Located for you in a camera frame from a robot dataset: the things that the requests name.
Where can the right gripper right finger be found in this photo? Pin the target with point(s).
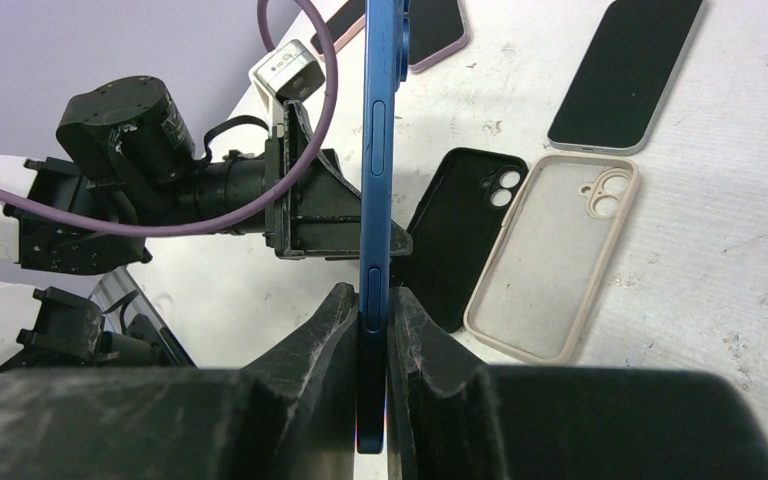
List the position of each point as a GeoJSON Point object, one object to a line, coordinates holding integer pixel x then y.
{"type": "Point", "coordinates": [451, 415]}

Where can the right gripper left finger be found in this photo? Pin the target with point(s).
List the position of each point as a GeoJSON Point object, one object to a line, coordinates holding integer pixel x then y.
{"type": "Point", "coordinates": [289, 414]}

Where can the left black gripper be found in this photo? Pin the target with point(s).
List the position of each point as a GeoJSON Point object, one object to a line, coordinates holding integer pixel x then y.
{"type": "Point", "coordinates": [319, 216]}

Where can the black phone case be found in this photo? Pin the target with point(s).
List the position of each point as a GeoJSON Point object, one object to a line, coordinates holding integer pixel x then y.
{"type": "Point", "coordinates": [454, 228]}

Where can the beige phone case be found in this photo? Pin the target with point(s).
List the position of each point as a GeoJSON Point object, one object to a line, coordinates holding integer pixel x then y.
{"type": "Point", "coordinates": [534, 296]}

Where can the phone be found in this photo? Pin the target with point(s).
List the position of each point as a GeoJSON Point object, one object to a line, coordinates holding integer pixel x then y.
{"type": "Point", "coordinates": [346, 22]}
{"type": "Point", "coordinates": [387, 37]}
{"type": "Point", "coordinates": [438, 29]}

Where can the black smartphone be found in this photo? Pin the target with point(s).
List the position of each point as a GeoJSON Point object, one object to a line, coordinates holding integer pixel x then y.
{"type": "Point", "coordinates": [625, 76]}

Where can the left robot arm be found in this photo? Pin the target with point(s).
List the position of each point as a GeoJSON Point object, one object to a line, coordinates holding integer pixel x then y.
{"type": "Point", "coordinates": [131, 172]}

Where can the phone in pink case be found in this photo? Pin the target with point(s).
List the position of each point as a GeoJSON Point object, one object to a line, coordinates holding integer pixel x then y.
{"type": "Point", "coordinates": [346, 22]}

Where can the aluminium table frame rail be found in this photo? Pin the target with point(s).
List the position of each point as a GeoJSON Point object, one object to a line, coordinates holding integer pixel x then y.
{"type": "Point", "coordinates": [134, 334]}

